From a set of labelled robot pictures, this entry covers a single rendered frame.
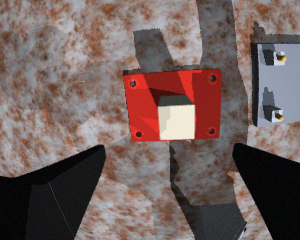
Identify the red board with grey handle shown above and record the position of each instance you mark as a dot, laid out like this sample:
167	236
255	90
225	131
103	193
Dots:
173	106

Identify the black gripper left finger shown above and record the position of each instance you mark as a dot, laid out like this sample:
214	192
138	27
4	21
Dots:
48	204

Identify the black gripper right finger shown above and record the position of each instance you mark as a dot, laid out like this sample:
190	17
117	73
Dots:
274	183

